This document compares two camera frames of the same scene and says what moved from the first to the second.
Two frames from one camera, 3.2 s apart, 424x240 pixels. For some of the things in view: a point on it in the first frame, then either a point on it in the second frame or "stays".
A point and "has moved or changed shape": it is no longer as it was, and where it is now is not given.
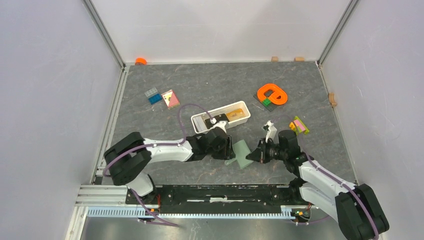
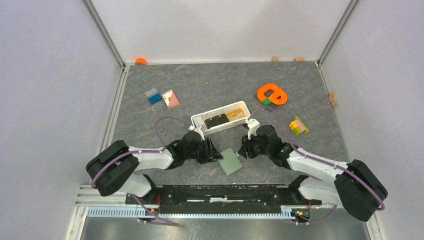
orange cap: (140, 61) stays
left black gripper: (228, 152) → (210, 154)
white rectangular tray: (235, 114) stays
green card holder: (241, 150) has moved or changed shape
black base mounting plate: (218, 198) stays
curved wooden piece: (331, 96) stays
